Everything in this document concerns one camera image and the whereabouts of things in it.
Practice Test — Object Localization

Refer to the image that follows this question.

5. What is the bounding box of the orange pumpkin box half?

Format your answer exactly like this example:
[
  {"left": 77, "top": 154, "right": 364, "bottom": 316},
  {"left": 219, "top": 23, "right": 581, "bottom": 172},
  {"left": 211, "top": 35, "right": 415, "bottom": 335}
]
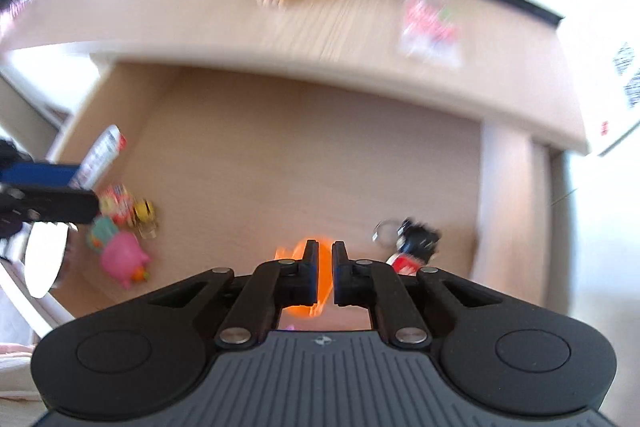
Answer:
[{"left": 274, "top": 237, "right": 333, "bottom": 320}]

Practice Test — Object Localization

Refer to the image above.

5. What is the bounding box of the white red hand mirror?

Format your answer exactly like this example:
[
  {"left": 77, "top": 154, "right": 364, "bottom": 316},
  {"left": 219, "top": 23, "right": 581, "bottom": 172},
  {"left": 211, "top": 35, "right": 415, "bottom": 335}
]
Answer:
[{"left": 23, "top": 124, "right": 126, "bottom": 299}]

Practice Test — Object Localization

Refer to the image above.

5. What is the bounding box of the colourful round sticker toy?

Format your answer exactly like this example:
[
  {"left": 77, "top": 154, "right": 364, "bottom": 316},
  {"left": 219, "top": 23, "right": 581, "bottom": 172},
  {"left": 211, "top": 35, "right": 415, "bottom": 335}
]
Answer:
[{"left": 98, "top": 184, "right": 134, "bottom": 227}]

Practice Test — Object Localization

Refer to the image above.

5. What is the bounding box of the black red doll keychain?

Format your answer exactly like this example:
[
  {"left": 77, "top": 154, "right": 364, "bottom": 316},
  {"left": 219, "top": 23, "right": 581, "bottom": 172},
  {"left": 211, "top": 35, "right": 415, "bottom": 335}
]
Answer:
[{"left": 372, "top": 218, "right": 442, "bottom": 275}]

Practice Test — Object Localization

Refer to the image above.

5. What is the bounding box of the small yellow bee toy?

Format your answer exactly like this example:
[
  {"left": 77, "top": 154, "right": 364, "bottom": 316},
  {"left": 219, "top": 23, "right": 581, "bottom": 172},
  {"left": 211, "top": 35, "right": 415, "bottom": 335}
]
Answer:
[{"left": 130, "top": 199, "right": 158, "bottom": 239}]

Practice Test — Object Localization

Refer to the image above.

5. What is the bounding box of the pink pig toy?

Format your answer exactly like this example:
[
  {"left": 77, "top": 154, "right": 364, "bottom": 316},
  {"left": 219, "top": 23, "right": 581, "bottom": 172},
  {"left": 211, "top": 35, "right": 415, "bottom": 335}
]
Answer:
[{"left": 100, "top": 232, "right": 151, "bottom": 289}]

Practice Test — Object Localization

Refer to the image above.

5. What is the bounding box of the long red snack packet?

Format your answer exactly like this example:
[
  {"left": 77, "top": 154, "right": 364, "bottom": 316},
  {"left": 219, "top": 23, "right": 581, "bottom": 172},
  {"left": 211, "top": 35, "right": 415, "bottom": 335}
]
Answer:
[{"left": 398, "top": 0, "right": 462, "bottom": 68}]

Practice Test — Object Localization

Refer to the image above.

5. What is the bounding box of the open wooden drawer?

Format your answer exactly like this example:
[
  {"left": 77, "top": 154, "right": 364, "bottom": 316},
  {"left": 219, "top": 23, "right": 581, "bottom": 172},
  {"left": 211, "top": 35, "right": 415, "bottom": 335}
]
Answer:
[{"left": 54, "top": 63, "right": 549, "bottom": 317}]

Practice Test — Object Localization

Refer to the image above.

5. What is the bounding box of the white printed cardboard box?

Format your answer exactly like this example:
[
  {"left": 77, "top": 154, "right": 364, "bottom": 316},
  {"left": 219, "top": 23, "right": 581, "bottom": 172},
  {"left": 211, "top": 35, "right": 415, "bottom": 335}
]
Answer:
[{"left": 585, "top": 13, "right": 639, "bottom": 156}]

